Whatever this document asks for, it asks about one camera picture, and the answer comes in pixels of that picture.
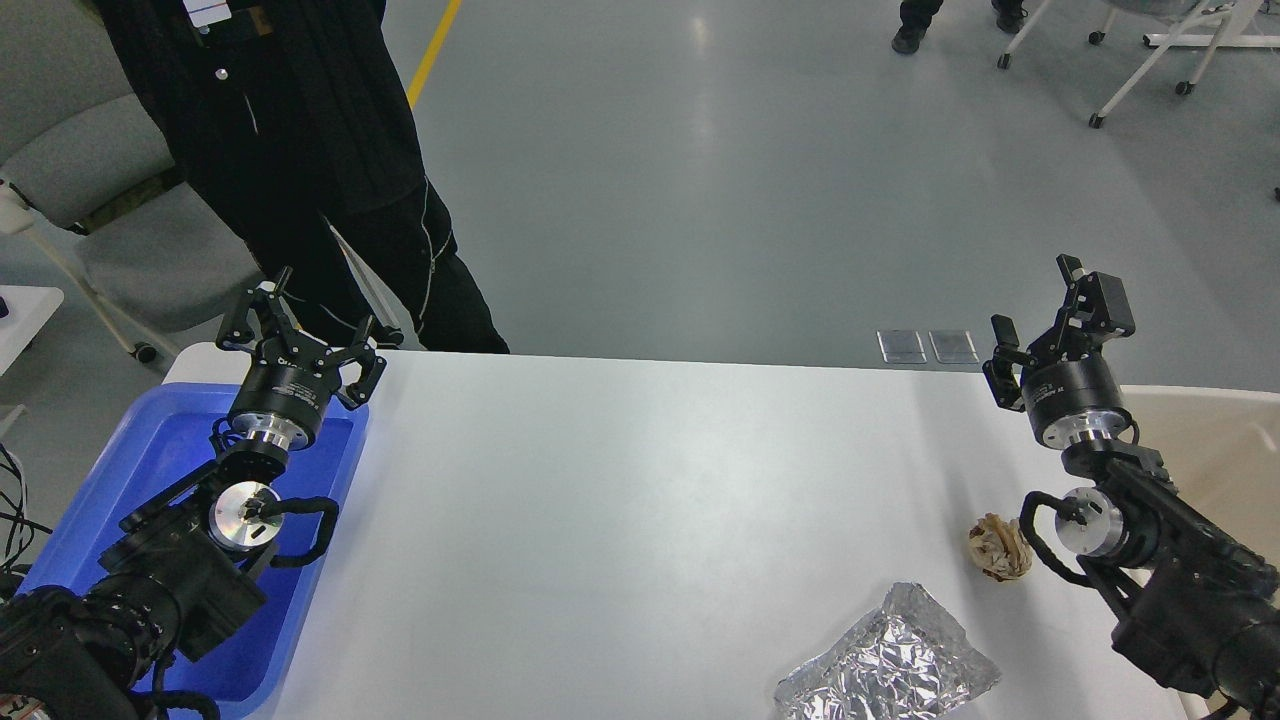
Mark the person in black clothes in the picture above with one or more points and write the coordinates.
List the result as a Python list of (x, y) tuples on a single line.
[(289, 119)]

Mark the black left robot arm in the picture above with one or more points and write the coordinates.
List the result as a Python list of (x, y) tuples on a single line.
[(184, 576)]

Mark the blue plastic tray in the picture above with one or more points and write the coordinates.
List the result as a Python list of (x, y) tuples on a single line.
[(164, 435)]

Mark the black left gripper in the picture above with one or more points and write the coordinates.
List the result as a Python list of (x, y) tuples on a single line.
[(292, 380)]

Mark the metal floor plate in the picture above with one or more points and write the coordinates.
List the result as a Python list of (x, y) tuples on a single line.
[(900, 347), (954, 347)]

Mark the aluminium foil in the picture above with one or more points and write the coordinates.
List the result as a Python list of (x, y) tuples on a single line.
[(907, 659)]

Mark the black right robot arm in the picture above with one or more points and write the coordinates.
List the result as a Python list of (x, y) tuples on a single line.
[(1194, 607)]

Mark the grey office chair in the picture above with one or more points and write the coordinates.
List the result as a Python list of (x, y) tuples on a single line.
[(88, 177)]

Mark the white side table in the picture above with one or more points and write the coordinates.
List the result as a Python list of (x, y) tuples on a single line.
[(26, 310)]

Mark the crumpled brown paper ball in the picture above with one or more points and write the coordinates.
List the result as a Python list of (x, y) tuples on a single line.
[(998, 548)]

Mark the beige plastic bin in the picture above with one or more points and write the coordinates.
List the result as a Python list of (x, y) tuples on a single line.
[(1221, 447)]

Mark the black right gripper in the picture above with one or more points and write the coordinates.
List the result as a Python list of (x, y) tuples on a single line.
[(1067, 388)]

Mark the white rolling stand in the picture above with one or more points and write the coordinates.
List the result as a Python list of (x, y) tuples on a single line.
[(1205, 26)]

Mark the left metal floor plate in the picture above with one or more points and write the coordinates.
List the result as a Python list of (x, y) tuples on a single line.
[(900, 347)]

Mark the right metal floor plate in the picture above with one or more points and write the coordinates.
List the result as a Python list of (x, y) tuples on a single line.
[(954, 347)]

